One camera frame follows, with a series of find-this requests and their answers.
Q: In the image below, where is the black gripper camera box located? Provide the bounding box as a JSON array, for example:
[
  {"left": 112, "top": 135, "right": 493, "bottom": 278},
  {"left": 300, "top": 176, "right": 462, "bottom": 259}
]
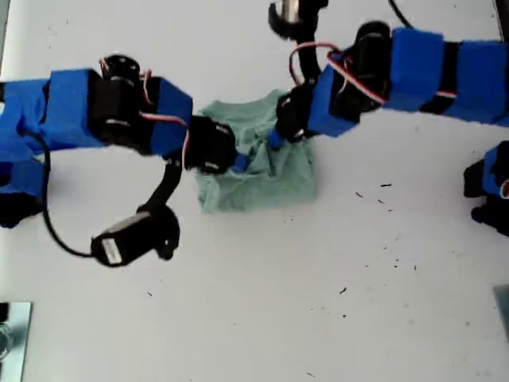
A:
[
  {"left": 90, "top": 205, "right": 181, "bottom": 268},
  {"left": 267, "top": 0, "right": 331, "bottom": 41}
]

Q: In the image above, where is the black camera cable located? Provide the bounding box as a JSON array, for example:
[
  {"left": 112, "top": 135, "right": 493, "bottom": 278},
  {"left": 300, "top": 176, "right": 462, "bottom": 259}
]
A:
[
  {"left": 387, "top": 0, "right": 415, "bottom": 29},
  {"left": 39, "top": 133, "right": 99, "bottom": 259}
]

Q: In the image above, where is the black camera stalk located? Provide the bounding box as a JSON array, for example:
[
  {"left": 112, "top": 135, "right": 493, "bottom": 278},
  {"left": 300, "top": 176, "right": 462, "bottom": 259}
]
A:
[
  {"left": 293, "top": 33, "right": 324, "bottom": 87},
  {"left": 137, "top": 158, "right": 188, "bottom": 216}
]

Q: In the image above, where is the red white servo wire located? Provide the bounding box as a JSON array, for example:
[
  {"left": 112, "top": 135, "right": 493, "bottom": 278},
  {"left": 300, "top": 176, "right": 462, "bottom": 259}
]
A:
[
  {"left": 289, "top": 41, "right": 389, "bottom": 105},
  {"left": 138, "top": 69, "right": 192, "bottom": 162}
]

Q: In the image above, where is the steel post plate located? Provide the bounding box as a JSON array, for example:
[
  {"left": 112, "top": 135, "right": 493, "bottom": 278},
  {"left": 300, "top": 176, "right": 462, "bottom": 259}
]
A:
[{"left": 0, "top": 301, "right": 35, "bottom": 382}]

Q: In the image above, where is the green t-shirt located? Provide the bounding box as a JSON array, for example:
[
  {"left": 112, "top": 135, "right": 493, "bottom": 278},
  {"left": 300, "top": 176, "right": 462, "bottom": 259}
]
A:
[{"left": 193, "top": 89, "right": 318, "bottom": 215}]

